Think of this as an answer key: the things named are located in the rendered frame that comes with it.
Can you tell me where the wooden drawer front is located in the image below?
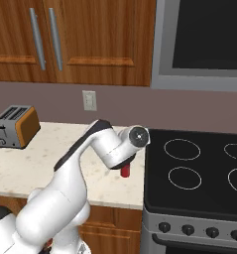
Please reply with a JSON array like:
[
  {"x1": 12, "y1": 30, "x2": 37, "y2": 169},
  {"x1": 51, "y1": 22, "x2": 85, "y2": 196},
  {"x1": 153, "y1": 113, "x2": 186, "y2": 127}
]
[{"x1": 86, "y1": 204, "x2": 144, "y2": 231}]

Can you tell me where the grey cabinet door handle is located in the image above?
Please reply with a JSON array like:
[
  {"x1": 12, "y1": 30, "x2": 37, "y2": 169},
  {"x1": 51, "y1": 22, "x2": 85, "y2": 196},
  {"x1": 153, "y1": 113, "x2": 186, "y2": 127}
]
[
  {"x1": 28, "y1": 7, "x2": 48, "y2": 71},
  {"x1": 48, "y1": 7, "x2": 64, "y2": 72}
]

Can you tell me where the black and grey stove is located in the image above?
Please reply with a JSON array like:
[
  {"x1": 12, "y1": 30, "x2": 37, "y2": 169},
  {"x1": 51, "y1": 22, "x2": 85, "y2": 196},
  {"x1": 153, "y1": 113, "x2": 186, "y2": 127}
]
[{"x1": 140, "y1": 127, "x2": 237, "y2": 254}]

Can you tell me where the red cylindrical bottle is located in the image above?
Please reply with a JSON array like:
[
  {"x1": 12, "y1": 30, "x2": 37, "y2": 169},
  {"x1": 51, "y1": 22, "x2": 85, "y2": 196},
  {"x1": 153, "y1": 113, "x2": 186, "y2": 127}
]
[{"x1": 120, "y1": 162, "x2": 132, "y2": 179}]

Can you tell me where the black oven door handle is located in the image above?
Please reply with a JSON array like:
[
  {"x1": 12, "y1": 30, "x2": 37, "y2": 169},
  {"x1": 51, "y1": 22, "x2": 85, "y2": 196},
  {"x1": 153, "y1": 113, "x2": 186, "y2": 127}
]
[{"x1": 152, "y1": 233, "x2": 237, "y2": 254}]

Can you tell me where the grey and orange toaster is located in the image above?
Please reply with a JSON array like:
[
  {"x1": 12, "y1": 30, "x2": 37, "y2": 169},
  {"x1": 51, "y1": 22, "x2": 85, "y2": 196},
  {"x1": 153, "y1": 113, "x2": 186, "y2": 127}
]
[{"x1": 0, "y1": 104, "x2": 42, "y2": 150}]

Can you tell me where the grey microwave oven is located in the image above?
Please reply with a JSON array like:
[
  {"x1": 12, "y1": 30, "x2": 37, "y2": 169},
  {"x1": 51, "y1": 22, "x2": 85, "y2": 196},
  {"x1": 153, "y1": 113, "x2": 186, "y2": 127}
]
[{"x1": 150, "y1": 0, "x2": 237, "y2": 93}]

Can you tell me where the white wall switch plate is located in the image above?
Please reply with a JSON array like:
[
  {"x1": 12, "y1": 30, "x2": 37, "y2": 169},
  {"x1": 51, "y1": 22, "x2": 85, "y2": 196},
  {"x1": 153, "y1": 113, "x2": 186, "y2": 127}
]
[{"x1": 81, "y1": 89, "x2": 98, "y2": 112}]

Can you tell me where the wooden base cabinet door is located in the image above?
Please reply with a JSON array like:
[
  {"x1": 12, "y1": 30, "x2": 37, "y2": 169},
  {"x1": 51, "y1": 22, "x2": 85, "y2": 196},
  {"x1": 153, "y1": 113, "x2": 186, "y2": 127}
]
[
  {"x1": 0, "y1": 194, "x2": 29, "y2": 216},
  {"x1": 77, "y1": 225, "x2": 143, "y2": 254}
]

